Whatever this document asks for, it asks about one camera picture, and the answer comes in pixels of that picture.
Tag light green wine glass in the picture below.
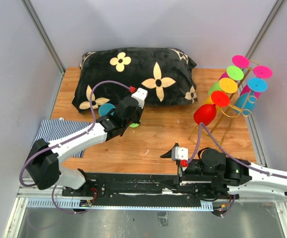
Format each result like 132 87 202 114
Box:
129 123 140 128

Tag blue wine glass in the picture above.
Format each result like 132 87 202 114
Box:
98 103 115 116

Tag teal glass green base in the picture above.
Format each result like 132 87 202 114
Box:
234 93 257 116

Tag magenta glass blue base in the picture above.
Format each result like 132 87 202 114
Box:
240 77 268 99

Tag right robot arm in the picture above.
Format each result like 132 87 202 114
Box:
161 143 287 201

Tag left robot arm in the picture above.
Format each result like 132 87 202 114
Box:
22 95 145 196

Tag red wine glass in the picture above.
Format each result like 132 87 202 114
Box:
193 91 230 125

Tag pink base wine glass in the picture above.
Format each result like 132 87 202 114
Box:
232 55 250 68

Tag pink base rear glass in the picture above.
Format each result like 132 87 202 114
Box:
252 65 273 79

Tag black floral plush pillow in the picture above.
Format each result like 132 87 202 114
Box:
72 47 198 114

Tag blue white striped cloth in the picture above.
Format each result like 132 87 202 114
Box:
34 118 92 158

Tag green glass yellow base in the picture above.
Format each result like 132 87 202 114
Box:
208 77 238 96

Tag magenta glass green base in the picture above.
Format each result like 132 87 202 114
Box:
220 65 244 81

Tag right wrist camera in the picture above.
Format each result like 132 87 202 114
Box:
171 146 189 161

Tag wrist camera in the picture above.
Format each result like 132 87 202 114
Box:
131 88 148 109
171 146 189 161

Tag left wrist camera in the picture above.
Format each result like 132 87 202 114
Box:
131 88 148 109

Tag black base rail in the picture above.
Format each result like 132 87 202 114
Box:
16 171 287 211

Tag gold wire glass rack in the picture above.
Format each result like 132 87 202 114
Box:
188 59 258 149

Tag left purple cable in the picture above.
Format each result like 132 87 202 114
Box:
18 80 134 214

